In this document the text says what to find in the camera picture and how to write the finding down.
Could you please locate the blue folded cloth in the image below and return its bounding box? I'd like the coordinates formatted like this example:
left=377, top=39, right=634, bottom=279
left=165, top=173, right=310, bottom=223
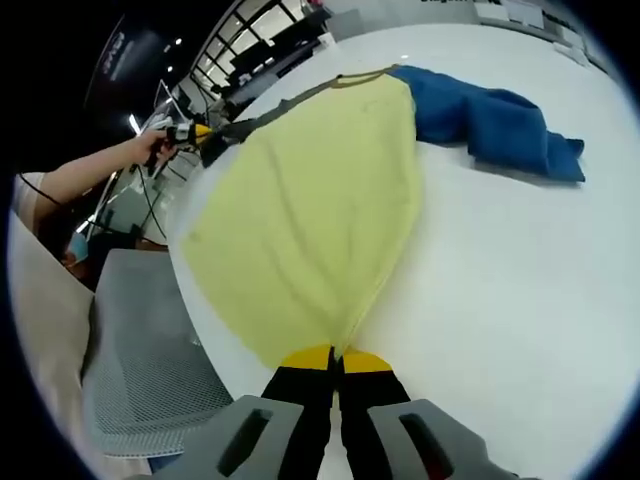
left=387, top=64, right=586, bottom=186

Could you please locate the grey mesh chair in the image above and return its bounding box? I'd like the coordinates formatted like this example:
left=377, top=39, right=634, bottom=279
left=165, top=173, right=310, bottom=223
left=82, top=248, right=236, bottom=457

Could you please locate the dark hanging banner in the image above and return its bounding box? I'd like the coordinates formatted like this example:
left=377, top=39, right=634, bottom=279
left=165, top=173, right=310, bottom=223
left=84, top=14, right=166, bottom=109

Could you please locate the black cable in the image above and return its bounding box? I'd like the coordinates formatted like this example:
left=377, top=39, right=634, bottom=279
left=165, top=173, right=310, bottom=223
left=18, top=172, right=66, bottom=206

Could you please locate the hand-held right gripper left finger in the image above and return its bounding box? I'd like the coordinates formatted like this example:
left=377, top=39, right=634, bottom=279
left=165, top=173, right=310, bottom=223
left=149, top=343, right=335, bottom=480

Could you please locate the person's beige clothing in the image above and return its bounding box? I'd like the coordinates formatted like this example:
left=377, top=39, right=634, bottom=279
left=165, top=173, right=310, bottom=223
left=7, top=172, right=151, bottom=480

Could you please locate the person's left hand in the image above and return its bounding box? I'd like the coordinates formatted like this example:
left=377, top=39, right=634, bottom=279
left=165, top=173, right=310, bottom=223
left=130, top=130, right=174, bottom=169

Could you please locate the yellow garment with dark sleeves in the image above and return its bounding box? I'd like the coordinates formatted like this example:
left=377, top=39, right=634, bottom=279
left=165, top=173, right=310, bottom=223
left=179, top=63, right=426, bottom=369

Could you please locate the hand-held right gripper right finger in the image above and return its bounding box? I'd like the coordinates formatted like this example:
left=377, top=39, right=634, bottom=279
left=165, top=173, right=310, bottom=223
left=334, top=351, right=531, bottom=480

